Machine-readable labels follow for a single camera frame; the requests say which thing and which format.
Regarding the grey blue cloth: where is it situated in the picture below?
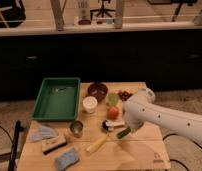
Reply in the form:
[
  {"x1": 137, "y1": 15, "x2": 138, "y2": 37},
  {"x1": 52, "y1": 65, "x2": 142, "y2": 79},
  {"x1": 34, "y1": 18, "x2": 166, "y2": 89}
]
[{"x1": 30, "y1": 125, "x2": 57, "y2": 142}]

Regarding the green chili pepper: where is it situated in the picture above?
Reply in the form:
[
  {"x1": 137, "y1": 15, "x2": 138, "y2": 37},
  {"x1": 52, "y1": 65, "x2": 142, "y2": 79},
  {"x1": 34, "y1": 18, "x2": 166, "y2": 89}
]
[{"x1": 116, "y1": 127, "x2": 131, "y2": 139}]

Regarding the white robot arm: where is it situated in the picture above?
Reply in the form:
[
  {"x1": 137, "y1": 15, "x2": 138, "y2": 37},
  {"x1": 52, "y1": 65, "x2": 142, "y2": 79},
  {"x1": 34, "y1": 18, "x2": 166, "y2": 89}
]
[{"x1": 124, "y1": 88, "x2": 202, "y2": 145}]

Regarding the red tomato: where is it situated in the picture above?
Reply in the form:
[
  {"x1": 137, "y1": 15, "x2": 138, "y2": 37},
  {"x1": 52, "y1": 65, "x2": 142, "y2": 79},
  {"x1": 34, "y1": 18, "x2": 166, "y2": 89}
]
[{"x1": 107, "y1": 106, "x2": 119, "y2": 120}]

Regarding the green apple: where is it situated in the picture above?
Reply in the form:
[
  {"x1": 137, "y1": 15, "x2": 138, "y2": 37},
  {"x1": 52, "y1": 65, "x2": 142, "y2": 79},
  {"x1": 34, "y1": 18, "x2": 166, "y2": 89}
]
[{"x1": 106, "y1": 93, "x2": 119, "y2": 106}]

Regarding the bunch of dark grapes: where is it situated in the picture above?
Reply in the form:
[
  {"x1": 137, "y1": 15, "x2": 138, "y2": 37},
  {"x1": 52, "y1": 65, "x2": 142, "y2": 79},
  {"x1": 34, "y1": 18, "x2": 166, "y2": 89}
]
[{"x1": 118, "y1": 91, "x2": 132, "y2": 101}]

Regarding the metal cup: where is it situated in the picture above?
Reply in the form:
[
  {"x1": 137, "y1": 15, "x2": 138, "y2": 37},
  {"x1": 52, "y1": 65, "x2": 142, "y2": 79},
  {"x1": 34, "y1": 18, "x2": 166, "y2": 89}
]
[{"x1": 70, "y1": 120, "x2": 83, "y2": 138}]

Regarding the metal spoon in tray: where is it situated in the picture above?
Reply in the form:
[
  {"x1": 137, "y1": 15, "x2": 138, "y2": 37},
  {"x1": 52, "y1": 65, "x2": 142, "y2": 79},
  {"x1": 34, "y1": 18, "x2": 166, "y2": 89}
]
[{"x1": 50, "y1": 87, "x2": 74, "y2": 93}]

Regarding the black cable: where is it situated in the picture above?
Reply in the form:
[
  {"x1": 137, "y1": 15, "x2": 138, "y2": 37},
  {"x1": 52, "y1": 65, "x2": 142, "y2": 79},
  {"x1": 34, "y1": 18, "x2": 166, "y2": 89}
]
[{"x1": 162, "y1": 132, "x2": 202, "y2": 171}]

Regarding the green plastic tray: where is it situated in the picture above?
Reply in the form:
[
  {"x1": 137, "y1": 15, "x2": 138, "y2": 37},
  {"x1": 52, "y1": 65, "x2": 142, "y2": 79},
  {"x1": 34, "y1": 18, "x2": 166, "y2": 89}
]
[{"x1": 32, "y1": 78, "x2": 80, "y2": 121}]

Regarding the blue sponge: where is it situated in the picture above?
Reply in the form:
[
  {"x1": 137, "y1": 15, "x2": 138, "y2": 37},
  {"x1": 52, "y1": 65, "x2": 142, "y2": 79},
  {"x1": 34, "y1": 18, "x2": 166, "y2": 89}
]
[{"x1": 55, "y1": 148, "x2": 79, "y2": 171}]

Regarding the black pole stand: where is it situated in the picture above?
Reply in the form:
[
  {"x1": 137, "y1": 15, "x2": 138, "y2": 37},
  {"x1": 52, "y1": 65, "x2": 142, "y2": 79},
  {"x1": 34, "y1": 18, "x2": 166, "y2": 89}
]
[{"x1": 8, "y1": 121, "x2": 24, "y2": 171}]

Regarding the dark red bowl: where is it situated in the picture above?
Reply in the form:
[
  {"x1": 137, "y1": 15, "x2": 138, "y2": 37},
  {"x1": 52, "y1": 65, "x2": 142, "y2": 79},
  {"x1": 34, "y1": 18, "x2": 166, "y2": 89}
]
[{"x1": 87, "y1": 83, "x2": 108, "y2": 102}]

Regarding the white cup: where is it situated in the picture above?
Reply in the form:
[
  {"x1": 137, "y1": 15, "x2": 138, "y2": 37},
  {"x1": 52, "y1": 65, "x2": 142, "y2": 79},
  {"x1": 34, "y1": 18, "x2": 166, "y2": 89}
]
[{"x1": 82, "y1": 96, "x2": 98, "y2": 113}]

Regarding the wooden block eraser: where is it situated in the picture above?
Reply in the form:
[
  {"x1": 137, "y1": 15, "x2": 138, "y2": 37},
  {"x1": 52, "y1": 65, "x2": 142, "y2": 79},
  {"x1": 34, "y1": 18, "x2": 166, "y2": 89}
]
[{"x1": 42, "y1": 135, "x2": 67, "y2": 154}]

